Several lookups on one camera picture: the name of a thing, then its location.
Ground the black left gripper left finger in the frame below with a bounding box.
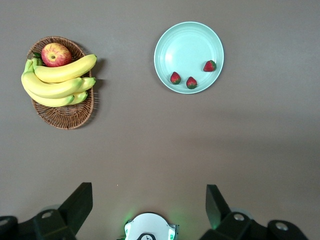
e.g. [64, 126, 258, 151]
[17, 182, 93, 240]

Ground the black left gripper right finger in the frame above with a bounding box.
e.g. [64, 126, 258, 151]
[199, 184, 268, 240]

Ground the red toy strawberry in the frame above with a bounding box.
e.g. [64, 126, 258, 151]
[185, 76, 198, 90]
[202, 59, 217, 73]
[169, 71, 182, 86]

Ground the pale green round plate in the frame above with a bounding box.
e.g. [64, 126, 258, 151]
[153, 21, 225, 95]

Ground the brown table cover cloth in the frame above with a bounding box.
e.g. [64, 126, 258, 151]
[0, 0, 320, 240]

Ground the brown wicker basket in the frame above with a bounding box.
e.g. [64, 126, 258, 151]
[26, 36, 95, 130]

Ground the yellow banana bunch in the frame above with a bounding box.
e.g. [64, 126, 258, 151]
[20, 54, 98, 108]

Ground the red yellow apple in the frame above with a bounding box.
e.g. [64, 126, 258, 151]
[41, 42, 73, 68]

